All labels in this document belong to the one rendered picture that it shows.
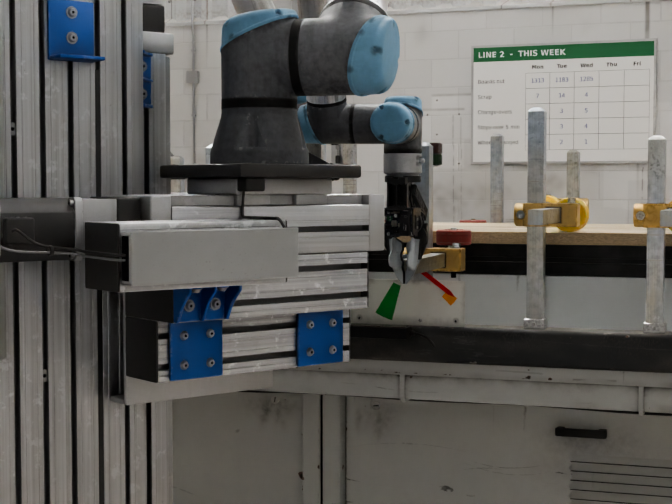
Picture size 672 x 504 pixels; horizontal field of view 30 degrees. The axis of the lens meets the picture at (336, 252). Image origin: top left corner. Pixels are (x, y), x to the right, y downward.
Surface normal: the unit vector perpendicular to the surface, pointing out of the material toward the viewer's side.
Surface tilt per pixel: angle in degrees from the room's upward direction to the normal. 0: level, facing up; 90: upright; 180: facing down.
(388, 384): 90
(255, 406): 90
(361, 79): 133
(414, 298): 90
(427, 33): 90
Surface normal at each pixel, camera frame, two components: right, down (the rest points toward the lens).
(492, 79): -0.36, 0.05
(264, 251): 0.62, 0.04
